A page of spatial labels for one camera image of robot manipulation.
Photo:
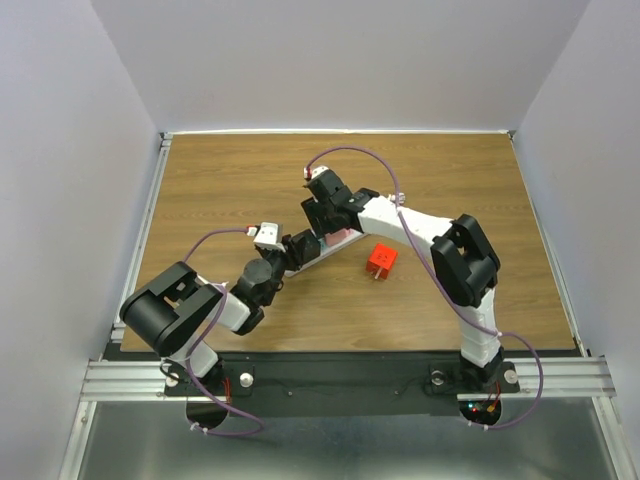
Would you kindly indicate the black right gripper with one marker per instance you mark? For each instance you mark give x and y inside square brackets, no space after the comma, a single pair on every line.
[313,211]

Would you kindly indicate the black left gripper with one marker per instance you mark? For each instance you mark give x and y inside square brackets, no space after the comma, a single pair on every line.
[286,255]

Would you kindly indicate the black cube plug adapter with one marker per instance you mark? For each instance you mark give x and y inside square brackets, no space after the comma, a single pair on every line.
[302,247]

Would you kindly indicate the pink cube plug adapter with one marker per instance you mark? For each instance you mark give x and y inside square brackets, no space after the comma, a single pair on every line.
[334,239]

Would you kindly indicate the white multicolour power strip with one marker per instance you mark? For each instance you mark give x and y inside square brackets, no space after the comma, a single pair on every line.
[326,252]

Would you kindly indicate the red cube plug adapter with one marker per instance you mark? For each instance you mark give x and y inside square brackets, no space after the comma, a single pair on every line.
[381,261]

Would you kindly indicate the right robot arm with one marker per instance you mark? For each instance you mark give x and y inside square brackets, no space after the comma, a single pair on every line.
[455,252]

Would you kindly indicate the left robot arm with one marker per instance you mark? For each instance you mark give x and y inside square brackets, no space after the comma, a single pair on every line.
[167,312]

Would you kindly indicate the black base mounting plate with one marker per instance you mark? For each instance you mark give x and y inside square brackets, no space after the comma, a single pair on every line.
[340,384]

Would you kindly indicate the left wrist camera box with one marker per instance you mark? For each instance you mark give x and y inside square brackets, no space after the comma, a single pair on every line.
[266,235]

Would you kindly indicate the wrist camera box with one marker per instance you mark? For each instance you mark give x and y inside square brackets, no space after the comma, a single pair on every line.
[314,176]
[266,235]

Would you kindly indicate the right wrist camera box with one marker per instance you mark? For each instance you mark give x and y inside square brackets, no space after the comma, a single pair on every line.
[314,176]

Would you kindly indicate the aluminium frame rail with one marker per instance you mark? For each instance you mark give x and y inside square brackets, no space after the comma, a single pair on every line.
[138,381]

